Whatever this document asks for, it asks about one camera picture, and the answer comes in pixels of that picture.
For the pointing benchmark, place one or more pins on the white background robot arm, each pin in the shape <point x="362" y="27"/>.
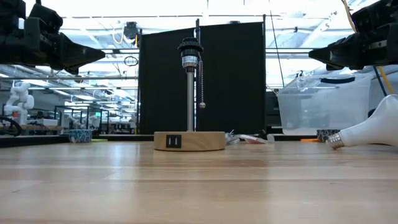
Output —
<point x="20" y="99"/>

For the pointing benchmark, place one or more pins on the clear plastic storage bin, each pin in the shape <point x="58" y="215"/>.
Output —
<point x="323" y="109"/>

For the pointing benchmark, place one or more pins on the black ceiling-hung device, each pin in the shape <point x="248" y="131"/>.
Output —
<point x="130" y="30"/>

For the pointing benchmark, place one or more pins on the blue patterned tape roll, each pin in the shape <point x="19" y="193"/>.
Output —
<point x="80" y="136"/>

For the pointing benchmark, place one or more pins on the green sticky note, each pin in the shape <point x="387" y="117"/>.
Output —
<point x="99" y="140"/>

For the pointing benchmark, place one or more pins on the orange sticky note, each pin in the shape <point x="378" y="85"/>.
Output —
<point x="309" y="140"/>

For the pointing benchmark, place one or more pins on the black room divider panel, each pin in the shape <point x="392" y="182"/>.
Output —
<point x="161" y="84"/>
<point x="233" y="77"/>

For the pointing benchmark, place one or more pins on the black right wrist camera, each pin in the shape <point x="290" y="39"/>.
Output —
<point x="373" y="15"/>

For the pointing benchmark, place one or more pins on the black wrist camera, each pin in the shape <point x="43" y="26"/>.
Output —
<point x="45" y="15"/>
<point x="373" y="15"/>

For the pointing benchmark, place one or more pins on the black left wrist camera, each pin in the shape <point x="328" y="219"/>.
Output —
<point x="45" y="15"/>

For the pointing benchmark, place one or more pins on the black metal table frame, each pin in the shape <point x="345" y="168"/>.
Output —
<point x="124" y="137"/>

